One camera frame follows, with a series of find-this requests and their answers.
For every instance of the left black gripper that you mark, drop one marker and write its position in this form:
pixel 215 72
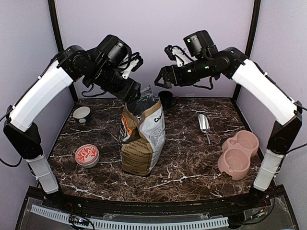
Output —
pixel 126 92

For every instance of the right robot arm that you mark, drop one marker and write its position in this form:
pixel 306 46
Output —
pixel 205 60

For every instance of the metal scoop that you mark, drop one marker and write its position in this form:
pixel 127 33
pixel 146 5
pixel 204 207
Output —
pixel 204 126

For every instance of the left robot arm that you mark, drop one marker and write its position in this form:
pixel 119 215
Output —
pixel 108 66

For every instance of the black frame post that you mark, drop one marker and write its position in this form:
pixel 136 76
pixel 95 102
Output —
pixel 58 39
pixel 250 41

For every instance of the white slotted cable duct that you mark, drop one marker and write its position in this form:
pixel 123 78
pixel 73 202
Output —
pixel 124 222

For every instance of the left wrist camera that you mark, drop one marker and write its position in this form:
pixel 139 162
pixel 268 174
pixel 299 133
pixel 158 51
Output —
pixel 130 66

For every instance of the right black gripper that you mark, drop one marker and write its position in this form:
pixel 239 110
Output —
pixel 176 79

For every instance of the black mug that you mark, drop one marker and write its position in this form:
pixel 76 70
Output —
pixel 167 99

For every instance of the white and dark ceramic bowl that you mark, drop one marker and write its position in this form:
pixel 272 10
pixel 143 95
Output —
pixel 82 115

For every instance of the right black frame post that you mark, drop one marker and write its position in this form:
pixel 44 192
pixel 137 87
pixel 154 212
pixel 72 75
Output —
pixel 250 41

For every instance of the left black frame post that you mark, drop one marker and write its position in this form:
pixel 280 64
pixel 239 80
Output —
pixel 58 39

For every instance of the pink double pet bowl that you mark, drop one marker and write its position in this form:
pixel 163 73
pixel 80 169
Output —
pixel 237 153

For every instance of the pet food bag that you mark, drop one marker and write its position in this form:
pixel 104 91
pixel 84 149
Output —
pixel 142 134

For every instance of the red patterned round tin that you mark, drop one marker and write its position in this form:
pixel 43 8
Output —
pixel 87 156

